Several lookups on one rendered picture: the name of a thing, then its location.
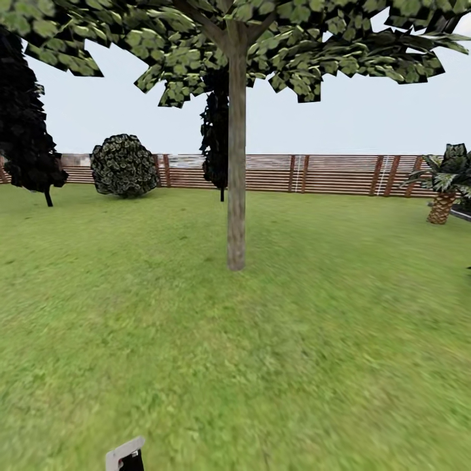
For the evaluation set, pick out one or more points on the tree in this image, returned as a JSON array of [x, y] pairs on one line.
[[215, 131], [24, 140], [183, 40]]

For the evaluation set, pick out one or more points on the bush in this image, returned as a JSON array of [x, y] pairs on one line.
[[450, 175], [121, 165]]

